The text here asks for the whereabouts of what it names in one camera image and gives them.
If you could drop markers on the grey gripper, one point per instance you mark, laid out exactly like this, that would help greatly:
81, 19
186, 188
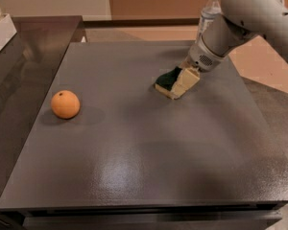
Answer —
201, 58

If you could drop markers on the green and yellow sponge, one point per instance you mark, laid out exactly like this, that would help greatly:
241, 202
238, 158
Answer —
165, 83

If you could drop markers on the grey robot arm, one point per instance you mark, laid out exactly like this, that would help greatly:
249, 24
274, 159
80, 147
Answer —
239, 22

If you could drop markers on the orange fruit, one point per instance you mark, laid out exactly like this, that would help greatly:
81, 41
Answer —
65, 104

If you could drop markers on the clear plastic water bottle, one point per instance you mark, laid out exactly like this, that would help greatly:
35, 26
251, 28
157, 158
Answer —
208, 14

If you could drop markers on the dark side table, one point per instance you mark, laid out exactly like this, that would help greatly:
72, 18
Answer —
28, 64

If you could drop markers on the white box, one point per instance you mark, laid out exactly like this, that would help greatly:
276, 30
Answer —
7, 30

